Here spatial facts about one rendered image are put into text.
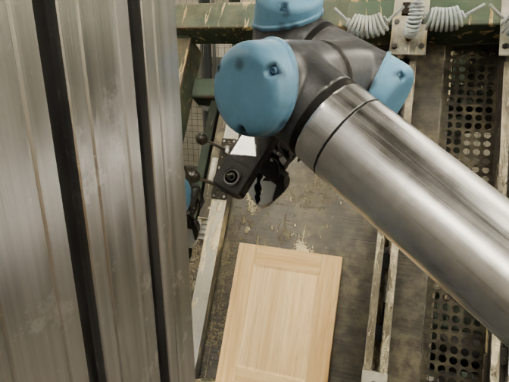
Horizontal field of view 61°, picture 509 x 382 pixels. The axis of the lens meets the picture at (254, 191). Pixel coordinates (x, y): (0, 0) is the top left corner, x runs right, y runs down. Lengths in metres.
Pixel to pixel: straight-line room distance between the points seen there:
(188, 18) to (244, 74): 1.29
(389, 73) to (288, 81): 0.15
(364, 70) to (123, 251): 0.31
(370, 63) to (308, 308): 0.93
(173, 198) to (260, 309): 1.11
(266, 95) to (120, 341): 0.20
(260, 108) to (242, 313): 1.03
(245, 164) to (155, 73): 0.41
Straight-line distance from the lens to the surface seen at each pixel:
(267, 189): 0.67
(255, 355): 1.31
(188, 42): 1.63
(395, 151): 0.31
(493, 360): 1.24
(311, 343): 1.27
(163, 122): 0.19
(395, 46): 1.38
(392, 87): 0.44
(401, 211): 0.31
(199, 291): 1.34
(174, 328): 0.23
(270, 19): 0.49
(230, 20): 1.55
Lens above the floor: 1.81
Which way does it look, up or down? 19 degrees down
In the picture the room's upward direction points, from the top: straight up
